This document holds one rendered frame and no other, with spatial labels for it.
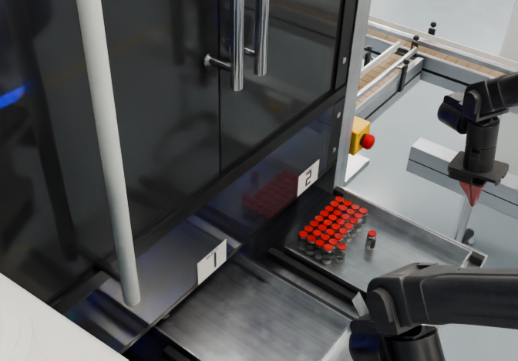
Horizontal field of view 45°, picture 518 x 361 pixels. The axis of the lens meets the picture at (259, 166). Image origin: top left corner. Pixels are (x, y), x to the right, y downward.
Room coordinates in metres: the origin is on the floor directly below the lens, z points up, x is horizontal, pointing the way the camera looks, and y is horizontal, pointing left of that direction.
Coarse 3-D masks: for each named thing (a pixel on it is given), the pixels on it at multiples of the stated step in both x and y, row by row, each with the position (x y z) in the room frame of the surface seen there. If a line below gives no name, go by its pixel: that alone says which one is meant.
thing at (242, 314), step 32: (224, 288) 0.91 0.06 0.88; (256, 288) 0.91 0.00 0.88; (288, 288) 0.89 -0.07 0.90; (160, 320) 0.81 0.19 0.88; (192, 320) 0.82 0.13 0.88; (224, 320) 0.82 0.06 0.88; (256, 320) 0.82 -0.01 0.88; (288, 320) 0.83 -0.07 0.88; (320, 320) 0.83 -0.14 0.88; (192, 352) 0.72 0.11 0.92; (224, 352) 0.74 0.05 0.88; (256, 352) 0.75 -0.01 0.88; (288, 352) 0.75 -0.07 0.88; (320, 352) 0.75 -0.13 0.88
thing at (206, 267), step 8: (224, 240) 0.88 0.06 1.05; (216, 248) 0.86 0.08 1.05; (224, 248) 0.88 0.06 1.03; (208, 256) 0.84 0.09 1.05; (216, 256) 0.86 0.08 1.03; (224, 256) 0.88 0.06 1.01; (200, 264) 0.83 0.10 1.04; (208, 264) 0.84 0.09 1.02; (200, 272) 0.82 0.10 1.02; (208, 272) 0.84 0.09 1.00; (200, 280) 0.82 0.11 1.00
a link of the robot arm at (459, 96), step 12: (444, 96) 1.07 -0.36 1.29; (456, 96) 1.06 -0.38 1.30; (468, 96) 0.98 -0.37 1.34; (480, 96) 0.97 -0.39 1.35; (444, 108) 1.06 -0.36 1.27; (456, 108) 1.04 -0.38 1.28; (468, 108) 0.97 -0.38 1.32; (480, 108) 0.97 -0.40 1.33; (444, 120) 1.05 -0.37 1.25; (456, 120) 1.02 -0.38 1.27; (480, 120) 0.97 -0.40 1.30
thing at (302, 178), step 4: (316, 164) 1.15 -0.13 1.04; (308, 168) 1.13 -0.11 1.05; (312, 168) 1.14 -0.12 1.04; (316, 168) 1.15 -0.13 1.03; (304, 172) 1.11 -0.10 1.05; (312, 172) 1.14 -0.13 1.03; (316, 172) 1.16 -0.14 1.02; (300, 176) 1.10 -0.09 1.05; (304, 176) 1.11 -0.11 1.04; (308, 176) 1.13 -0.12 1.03; (312, 176) 1.14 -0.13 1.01; (316, 176) 1.16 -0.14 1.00; (300, 180) 1.10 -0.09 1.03; (304, 180) 1.12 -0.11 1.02; (308, 180) 1.13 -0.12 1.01; (312, 180) 1.14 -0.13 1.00; (300, 184) 1.10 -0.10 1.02; (304, 184) 1.12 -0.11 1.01; (308, 184) 1.13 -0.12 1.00; (300, 188) 1.10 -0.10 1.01; (304, 188) 1.12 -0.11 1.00; (300, 192) 1.10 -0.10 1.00
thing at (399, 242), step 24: (384, 216) 1.14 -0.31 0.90; (360, 240) 1.07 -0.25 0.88; (384, 240) 1.07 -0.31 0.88; (408, 240) 1.08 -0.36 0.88; (432, 240) 1.07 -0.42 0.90; (312, 264) 0.96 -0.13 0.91; (336, 264) 0.99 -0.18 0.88; (360, 264) 0.99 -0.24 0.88; (384, 264) 1.00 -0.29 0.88; (408, 264) 1.00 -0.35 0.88; (456, 264) 1.00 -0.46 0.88; (360, 288) 0.89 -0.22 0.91
